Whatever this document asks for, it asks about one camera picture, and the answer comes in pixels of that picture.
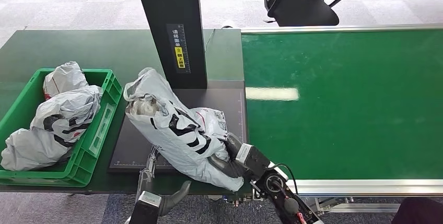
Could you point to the grey package with black stripes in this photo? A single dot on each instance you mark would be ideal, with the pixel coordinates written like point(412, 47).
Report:
point(65, 111)

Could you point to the small crumpled grey package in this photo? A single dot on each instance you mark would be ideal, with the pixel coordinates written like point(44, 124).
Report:
point(64, 77)

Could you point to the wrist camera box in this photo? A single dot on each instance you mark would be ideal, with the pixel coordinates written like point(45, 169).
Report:
point(254, 160)
point(145, 208)

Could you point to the black weighing scanner device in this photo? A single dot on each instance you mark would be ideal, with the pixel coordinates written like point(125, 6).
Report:
point(173, 8)

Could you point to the plain grey package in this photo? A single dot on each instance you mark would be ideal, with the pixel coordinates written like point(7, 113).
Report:
point(31, 149)

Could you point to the dark brown object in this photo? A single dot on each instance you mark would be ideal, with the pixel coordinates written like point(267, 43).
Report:
point(420, 212)

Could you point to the grey package with black print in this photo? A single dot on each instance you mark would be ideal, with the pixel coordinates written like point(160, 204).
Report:
point(180, 136)

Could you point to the green conveyor belt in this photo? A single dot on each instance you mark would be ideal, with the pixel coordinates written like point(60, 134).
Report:
point(346, 105)

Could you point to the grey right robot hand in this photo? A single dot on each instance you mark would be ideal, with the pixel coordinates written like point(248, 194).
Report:
point(232, 168)

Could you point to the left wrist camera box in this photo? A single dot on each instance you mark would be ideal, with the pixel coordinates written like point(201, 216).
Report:
point(145, 208)

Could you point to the black office chair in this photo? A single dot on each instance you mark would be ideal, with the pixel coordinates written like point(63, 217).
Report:
point(304, 11)

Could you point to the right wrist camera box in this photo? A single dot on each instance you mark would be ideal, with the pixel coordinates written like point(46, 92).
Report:
point(254, 160)

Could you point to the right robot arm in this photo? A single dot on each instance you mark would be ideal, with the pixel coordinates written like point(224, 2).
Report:
point(277, 184)

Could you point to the green plastic basket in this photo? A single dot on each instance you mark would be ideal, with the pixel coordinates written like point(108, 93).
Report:
point(100, 129)

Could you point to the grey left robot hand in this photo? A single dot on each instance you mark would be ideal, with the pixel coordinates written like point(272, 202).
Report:
point(173, 196)

